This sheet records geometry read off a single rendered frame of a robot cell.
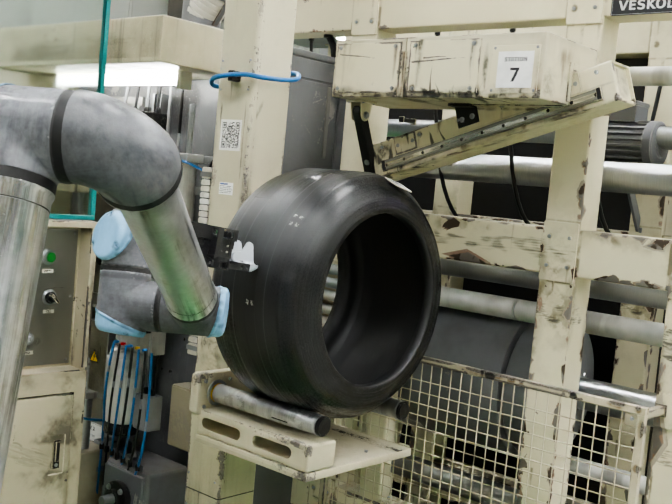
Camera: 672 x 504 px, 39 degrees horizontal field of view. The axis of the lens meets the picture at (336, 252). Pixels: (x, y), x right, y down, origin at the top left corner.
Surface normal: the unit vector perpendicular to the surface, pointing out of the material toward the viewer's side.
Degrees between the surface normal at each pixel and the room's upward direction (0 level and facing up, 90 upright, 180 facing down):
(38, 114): 67
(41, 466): 90
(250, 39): 90
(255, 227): 61
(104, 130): 79
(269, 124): 90
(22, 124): 83
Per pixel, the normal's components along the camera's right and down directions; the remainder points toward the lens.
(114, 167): 0.37, 0.47
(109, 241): -0.63, -0.22
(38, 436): 0.75, 0.11
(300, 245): 0.09, -0.24
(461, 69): -0.66, -0.01
